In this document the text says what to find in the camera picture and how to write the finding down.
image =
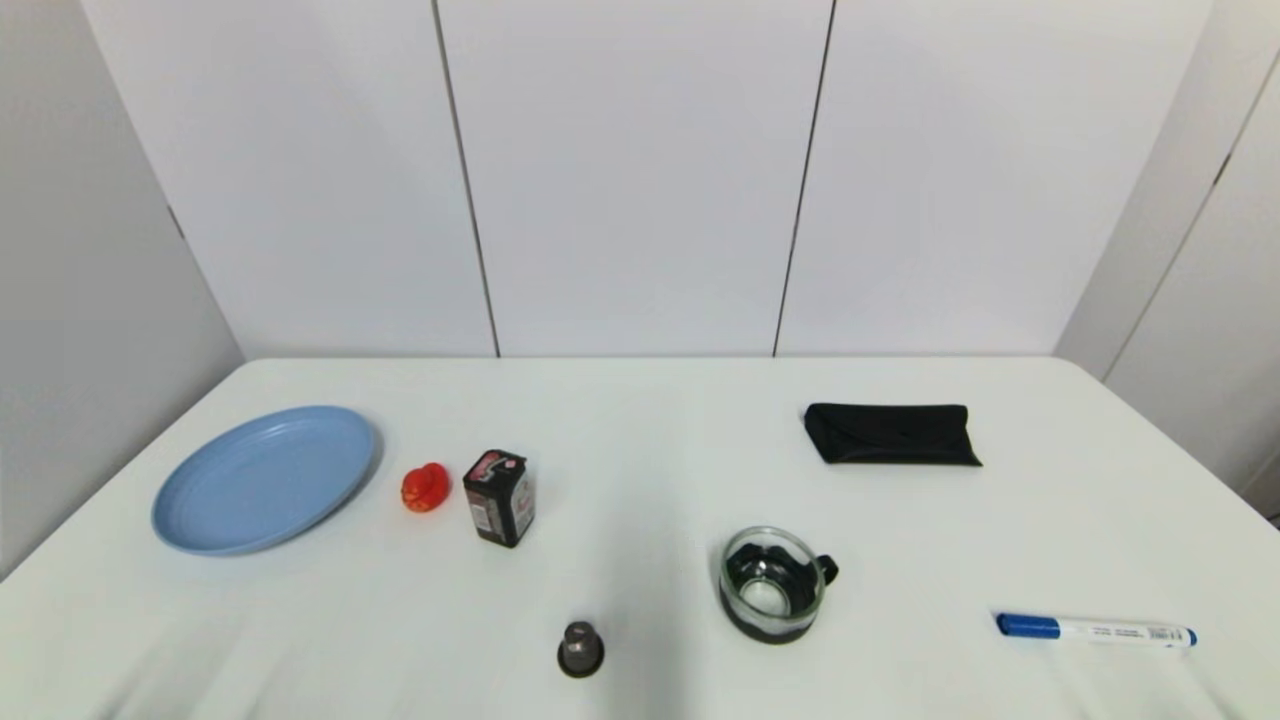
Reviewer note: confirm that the small red rubber duck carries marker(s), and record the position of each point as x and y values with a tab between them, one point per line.
425	488

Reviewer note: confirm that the black red tin box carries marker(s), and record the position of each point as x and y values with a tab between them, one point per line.
500	500

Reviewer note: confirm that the black fabric pouch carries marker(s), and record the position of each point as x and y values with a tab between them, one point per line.
890	435

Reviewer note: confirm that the small dark metal knob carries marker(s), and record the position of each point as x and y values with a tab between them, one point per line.
580	648

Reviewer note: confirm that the blue round plate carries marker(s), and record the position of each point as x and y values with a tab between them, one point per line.
262	480

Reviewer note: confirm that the white marker blue cap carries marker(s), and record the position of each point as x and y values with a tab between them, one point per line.
1100	631

